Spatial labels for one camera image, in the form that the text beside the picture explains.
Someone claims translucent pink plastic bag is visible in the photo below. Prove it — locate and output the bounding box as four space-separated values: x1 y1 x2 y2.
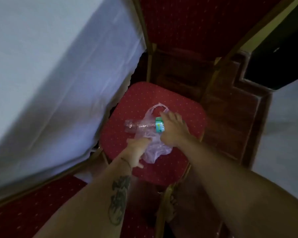
136 102 173 164

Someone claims person's left hand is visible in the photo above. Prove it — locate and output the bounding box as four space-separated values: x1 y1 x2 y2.
126 137 151 169

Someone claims person's left forearm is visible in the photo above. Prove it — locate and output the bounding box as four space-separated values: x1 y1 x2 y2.
33 157 132 238

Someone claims brown wooden cabinet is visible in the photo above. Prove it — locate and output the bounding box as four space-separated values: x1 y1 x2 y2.
149 48 274 169

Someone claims white bed sheet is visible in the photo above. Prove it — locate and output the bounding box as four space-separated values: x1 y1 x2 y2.
0 0 147 203

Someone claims clear plastic bottle green label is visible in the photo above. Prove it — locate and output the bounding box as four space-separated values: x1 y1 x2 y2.
124 117 166 134

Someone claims person's right forearm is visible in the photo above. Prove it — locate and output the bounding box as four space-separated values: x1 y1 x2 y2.
175 134 298 238

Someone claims person's right hand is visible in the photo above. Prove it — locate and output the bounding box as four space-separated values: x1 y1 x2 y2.
159 111 191 148

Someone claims black furniture panel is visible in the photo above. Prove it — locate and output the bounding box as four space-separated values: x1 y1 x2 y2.
243 0 298 91

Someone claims red dotted chair gold frame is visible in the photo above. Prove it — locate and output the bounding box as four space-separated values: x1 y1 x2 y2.
0 146 155 238
131 0 298 83
99 82 208 238

